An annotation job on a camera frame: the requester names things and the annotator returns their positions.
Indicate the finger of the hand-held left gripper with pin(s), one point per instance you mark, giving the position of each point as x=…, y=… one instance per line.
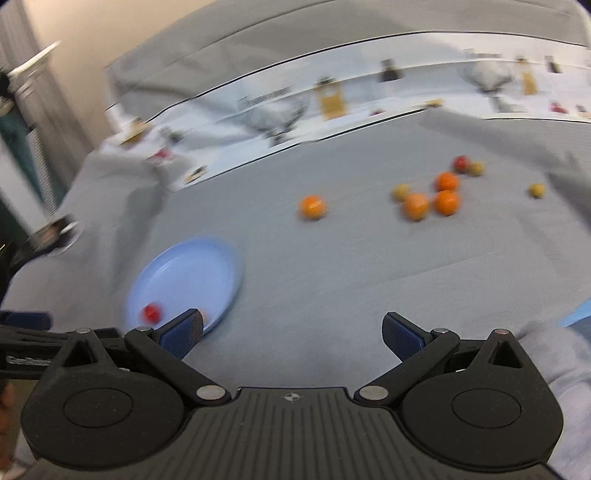
x=23, y=361
x=23, y=320

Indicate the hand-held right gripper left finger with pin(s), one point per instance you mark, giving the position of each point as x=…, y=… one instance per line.
x=182, y=334

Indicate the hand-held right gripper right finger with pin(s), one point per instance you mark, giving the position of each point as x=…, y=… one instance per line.
x=404, y=337

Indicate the red cherry tomato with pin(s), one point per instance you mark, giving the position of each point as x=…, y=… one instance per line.
x=461, y=163
x=151, y=313

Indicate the light blue plate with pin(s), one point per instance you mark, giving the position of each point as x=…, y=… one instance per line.
x=184, y=272

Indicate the orange mandarin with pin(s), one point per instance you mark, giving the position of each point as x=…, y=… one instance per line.
x=447, y=182
x=417, y=206
x=446, y=202
x=313, y=207

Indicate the yellow-green longan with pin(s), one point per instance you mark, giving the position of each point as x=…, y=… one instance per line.
x=478, y=168
x=535, y=190
x=400, y=191

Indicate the black smartphone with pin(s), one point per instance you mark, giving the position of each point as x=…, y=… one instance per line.
x=48, y=235

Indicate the light blue sheet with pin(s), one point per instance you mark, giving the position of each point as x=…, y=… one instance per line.
x=579, y=318

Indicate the white hanger rack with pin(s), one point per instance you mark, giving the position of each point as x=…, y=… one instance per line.
x=34, y=62

